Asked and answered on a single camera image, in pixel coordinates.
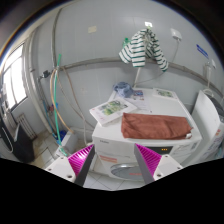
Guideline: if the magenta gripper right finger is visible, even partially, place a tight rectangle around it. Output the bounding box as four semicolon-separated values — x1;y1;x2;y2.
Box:
134;144;182;184

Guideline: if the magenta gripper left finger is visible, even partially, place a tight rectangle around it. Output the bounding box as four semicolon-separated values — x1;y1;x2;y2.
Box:
46;144;95;186

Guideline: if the brown folded towel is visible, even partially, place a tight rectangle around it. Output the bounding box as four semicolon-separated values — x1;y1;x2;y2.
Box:
121;113;192;140

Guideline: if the white front-load washing machine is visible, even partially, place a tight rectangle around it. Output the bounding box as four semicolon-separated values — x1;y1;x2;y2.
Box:
91;88;202;181

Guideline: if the black bin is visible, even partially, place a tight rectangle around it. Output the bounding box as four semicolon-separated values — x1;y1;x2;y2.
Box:
0;117;35;163

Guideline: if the white paper leaflet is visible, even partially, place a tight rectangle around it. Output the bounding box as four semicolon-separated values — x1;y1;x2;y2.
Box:
127;90;151;112

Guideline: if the white radiator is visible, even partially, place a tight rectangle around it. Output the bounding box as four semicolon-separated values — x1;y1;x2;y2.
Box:
17;114;37;140

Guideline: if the small white picture booklet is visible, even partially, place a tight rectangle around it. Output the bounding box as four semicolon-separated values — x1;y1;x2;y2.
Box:
153;88;178;100

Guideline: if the blue crumpled cloth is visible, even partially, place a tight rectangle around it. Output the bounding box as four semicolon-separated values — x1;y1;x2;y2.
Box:
113;82;134;98

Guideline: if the green white striped shirt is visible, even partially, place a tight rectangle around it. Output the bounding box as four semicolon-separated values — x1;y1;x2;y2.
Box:
119;28;167;63

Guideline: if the beige hose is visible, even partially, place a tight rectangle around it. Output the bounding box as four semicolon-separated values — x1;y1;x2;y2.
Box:
49;67;75;135

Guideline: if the window with white frame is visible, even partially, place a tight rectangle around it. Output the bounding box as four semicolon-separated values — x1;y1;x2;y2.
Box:
3;44;27;109

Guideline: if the grey horizontal wall pipe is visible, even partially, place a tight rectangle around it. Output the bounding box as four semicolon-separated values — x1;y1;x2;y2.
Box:
60;57;224;97

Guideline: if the green hose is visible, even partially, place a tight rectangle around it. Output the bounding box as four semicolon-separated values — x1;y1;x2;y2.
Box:
53;53;69;158

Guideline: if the grey vertical wall pipe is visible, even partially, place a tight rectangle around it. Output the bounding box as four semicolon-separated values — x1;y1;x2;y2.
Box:
51;9;62;67

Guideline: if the white wall socket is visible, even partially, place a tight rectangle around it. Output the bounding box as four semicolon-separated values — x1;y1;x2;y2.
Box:
171;28;182;41

